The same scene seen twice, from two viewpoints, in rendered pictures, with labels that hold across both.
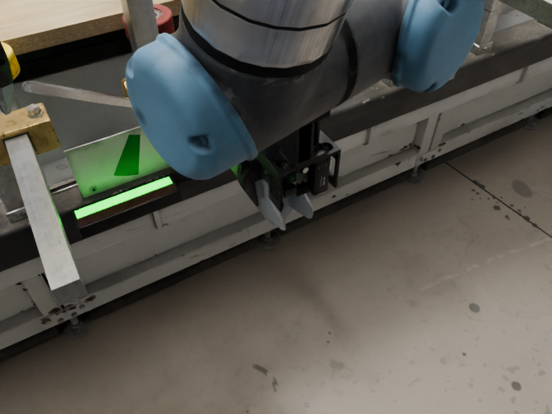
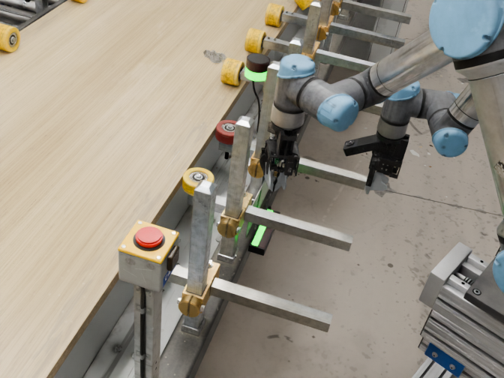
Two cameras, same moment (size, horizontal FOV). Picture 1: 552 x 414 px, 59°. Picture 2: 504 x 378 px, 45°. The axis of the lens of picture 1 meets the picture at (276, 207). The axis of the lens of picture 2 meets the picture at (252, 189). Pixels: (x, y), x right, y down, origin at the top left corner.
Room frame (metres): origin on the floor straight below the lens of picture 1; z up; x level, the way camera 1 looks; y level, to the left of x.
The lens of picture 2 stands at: (-0.26, 1.23, 1.87)
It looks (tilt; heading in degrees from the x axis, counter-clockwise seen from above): 39 degrees down; 312
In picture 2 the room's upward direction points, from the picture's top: 9 degrees clockwise
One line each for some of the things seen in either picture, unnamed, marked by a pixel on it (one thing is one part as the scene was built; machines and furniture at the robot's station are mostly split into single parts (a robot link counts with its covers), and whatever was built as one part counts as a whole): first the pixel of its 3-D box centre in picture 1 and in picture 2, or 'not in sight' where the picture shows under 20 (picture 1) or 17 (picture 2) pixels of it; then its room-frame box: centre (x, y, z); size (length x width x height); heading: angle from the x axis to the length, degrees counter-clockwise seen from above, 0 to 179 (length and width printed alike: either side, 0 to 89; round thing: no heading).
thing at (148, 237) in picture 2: not in sight; (148, 238); (0.27, 0.85, 1.22); 0.04 x 0.04 x 0.02
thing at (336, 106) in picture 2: not in sight; (333, 103); (0.37, 0.32, 1.23); 0.11 x 0.11 x 0.08; 88
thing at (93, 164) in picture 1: (153, 149); (261, 196); (0.62, 0.20, 0.75); 0.26 x 0.01 x 0.10; 120
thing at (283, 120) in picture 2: not in sight; (289, 114); (0.47, 0.33, 1.16); 0.08 x 0.08 x 0.05
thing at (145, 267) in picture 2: not in sight; (148, 257); (0.27, 0.85, 1.18); 0.07 x 0.07 x 0.08; 30
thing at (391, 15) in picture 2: not in sight; (365, 9); (1.07, -0.77, 0.95); 0.36 x 0.03 x 0.03; 30
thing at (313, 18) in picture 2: not in sight; (304, 69); (0.90, -0.24, 0.90); 0.03 x 0.03 x 0.48; 30
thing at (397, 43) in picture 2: not in sight; (337, 28); (1.00, -0.52, 0.95); 0.50 x 0.04 x 0.04; 30
